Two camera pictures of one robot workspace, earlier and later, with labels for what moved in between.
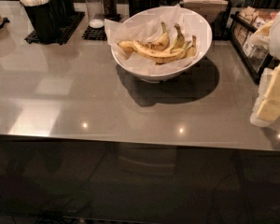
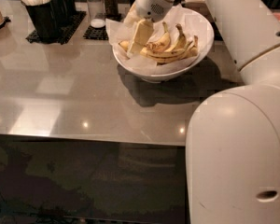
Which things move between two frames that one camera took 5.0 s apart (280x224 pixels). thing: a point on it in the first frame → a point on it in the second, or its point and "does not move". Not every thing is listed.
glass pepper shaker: x=109 y=1 does not move
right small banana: x=192 y=50 does not move
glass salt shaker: x=95 y=7 does not move
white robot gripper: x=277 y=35 → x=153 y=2
